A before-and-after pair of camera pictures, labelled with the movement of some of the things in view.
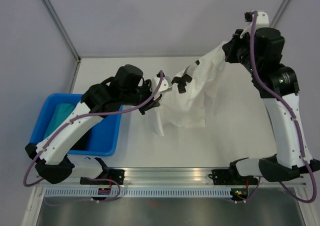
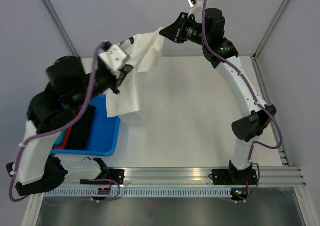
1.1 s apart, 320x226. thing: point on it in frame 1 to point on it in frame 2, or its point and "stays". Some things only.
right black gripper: [230, 48] to [174, 32]
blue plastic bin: [103, 135] stays
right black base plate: [227, 177] stays
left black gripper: [153, 103] to [123, 73]
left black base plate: [117, 175] stays
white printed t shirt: [194, 88] to [143, 49]
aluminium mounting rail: [163, 176] stays
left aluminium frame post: [58, 22] stays
